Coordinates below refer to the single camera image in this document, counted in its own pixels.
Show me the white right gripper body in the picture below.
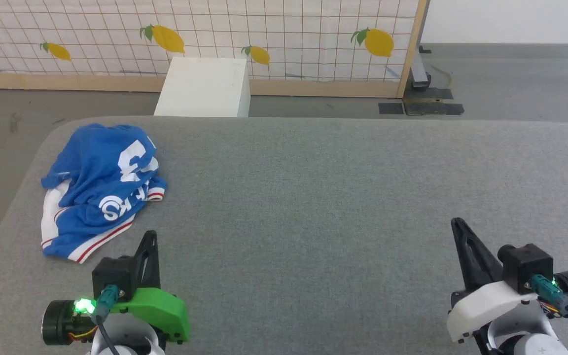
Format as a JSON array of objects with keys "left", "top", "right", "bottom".
[{"left": 445, "top": 271, "right": 568, "bottom": 344}]

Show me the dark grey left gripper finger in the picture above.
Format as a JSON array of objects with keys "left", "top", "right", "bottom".
[
  {"left": 145, "top": 230, "right": 161, "bottom": 289},
  {"left": 135, "top": 230, "right": 156, "bottom": 289}
]

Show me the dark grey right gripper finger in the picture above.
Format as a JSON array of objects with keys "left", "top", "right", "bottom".
[
  {"left": 456, "top": 217, "right": 505, "bottom": 287},
  {"left": 450, "top": 217, "right": 485, "bottom": 292}
]

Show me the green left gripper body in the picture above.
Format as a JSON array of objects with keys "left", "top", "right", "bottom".
[{"left": 41, "top": 288, "right": 191, "bottom": 346}]

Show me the grey fabric sofa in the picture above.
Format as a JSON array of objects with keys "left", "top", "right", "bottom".
[{"left": 0, "top": 116, "right": 568, "bottom": 355}]

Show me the lemon print partition screen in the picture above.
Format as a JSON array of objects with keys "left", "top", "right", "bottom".
[{"left": 0, "top": 0, "right": 430, "bottom": 98}]

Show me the long black floor mat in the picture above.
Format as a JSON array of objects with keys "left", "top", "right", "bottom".
[
  {"left": 414, "top": 87, "right": 454, "bottom": 101},
  {"left": 403, "top": 102, "right": 465, "bottom": 116}
]

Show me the grey metal stand leg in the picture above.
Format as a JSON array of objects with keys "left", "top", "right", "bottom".
[{"left": 409, "top": 44, "right": 433, "bottom": 92}]

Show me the white board panel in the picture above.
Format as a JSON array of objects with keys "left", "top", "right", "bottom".
[{"left": 421, "top": 0, "right": 568, "bottom": 45}]

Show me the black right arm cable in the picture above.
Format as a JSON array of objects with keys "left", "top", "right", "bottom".
[{"left": 531, "top": 275, "right": 568, "bottom": 347}]

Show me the white box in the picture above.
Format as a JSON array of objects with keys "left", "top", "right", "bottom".
[{"left": 154, "top": 57, "right": 251, "bottom": 118}]

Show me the yellow-green floor cable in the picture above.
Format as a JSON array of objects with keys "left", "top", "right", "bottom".
[{"left": 431, "top": 63, "right": 455, "bottom": 85}]

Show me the blue and white jersey shirt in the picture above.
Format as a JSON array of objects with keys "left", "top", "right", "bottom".
[{"left": 40, "top": 123, "right": 168, "bottom": 264}]

